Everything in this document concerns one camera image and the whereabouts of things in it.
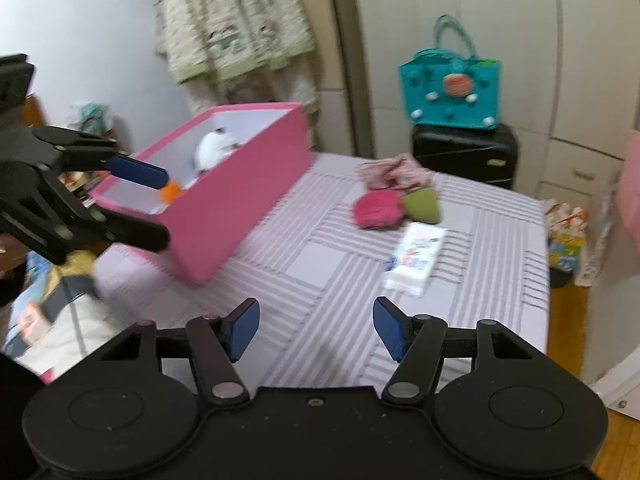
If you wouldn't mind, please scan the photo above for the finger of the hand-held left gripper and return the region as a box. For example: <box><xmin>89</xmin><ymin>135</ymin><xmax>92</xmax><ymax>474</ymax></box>
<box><xmin>0</xmin><ymin>162</ymin><xmax>171</xmax><ymax>266</ymax></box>
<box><xmin>30</xmin><ymin>126</ymin><xmax>169</xmax><ymax>192</ymax></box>

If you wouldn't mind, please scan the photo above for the pink fluffy ball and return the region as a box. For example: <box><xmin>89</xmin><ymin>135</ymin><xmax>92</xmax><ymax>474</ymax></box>
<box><xmin>353</xmin><ymin>190</ymin><xmax>409</xmax><ymax>231</ymax></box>

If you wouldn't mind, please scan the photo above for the orange egg-shaped sponge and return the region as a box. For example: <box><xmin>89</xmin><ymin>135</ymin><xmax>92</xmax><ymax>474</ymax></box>
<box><xmin>157</xmin><ymin>180</ymin><xmax>182</xmax><ymax>206</ymax></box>

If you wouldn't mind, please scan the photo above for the printed colourful plastic bag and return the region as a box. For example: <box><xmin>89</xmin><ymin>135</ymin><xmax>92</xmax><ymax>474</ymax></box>
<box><xmin>542</xmin><ymin>197</ymin><xmax>591</xmax><ymax>277</ymax></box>

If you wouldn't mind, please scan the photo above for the floral hanging curtain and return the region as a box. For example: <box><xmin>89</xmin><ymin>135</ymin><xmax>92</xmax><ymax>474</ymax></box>
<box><xmin>152</xmin><ymin>0</ymin><xmax>321</xmax><ymax>153</ymax></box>

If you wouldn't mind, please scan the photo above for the white plush toy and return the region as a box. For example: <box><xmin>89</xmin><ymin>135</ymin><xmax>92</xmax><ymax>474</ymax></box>
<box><xmin>194</xmin><ymin>127</ymin><xmax>241</xmax><ymax>176</ymax></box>

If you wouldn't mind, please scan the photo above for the teal crumpled cloth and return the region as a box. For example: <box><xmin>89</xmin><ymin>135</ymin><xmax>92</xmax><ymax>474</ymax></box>
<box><xmin>75</xmin><ymin>101</ymin><xmax>114</xmax><ymax>136</ymax></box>

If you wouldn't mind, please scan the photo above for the pink storage box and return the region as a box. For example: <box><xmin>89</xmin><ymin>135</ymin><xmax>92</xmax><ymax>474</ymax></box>
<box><xmin>89</xmin><ymin>102</ymin><xmax>315</xmax><ymax>289</ymax></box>

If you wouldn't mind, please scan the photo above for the teal tote bag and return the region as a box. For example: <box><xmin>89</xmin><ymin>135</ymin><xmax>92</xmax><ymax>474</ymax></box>
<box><xmin>397</xmin><ymin>14</ymin><xmax>502</xmax><ymax>131</ymax></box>

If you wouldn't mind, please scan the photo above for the green sponge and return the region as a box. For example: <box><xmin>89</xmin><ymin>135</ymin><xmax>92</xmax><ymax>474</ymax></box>
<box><xmin>402</xmin><ymin>186</ymin><xmax>445</xmax><ymax>225</ymax></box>

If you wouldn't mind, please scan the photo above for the pile of mixed clutter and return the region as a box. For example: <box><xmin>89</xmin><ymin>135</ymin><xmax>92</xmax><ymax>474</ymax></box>
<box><xmin>0</xmin><ymin>247</ymin><xmax>132</xmax><ymax>387</ymax></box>

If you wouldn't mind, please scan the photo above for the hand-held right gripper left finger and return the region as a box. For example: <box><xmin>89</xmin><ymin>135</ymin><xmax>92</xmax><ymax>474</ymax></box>
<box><xmin>100</xmin><ymin>297</ymin><xmax>261</xmax><ymax>409</ymax></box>

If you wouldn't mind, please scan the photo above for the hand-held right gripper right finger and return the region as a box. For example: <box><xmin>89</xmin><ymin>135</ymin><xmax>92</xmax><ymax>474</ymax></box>
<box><xmin>373</xmin><ymin>296</ymin><xmax>534</xmax><ymax>406</ymax></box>

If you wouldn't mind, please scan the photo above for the pink floral cloth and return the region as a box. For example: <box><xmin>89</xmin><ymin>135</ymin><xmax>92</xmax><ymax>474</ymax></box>
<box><xmin>356</xmin><ymin>155</ymin><xmax>437</xmax><ymax>192</ymax></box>

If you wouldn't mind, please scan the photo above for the black suitcase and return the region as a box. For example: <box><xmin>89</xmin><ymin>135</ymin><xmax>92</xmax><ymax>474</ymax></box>
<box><xmin>411</xmin><ymin>122</ymin><xmax>520</xmax><ymax>191</ymax></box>

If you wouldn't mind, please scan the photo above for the beige wardrobe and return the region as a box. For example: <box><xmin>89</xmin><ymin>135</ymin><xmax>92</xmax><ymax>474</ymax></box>
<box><xmin>325</xmin><ymin>0</ymin><xmax>640</xmax><ymax>223</ymax></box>

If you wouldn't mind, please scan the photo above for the striped purple bed sheet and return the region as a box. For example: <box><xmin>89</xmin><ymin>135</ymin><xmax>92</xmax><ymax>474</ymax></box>
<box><xmin>92</xmin><ymin>152</ymin><xmax>554</xmax><ymax>392</ymax></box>

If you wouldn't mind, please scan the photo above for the white plastic bag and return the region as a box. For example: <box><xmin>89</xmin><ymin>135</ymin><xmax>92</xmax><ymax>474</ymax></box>
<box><xmin>575</xmin><ymin>185</ymin><xmax>622</xmax><ymax>289</ymax></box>

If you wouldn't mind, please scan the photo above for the white tissue pack pink print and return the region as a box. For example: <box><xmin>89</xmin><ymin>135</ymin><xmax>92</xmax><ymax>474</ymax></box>
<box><xmin>384</xmin><ymin>222</ymin><xmax>449</xmax><ymax>299</ymax></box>

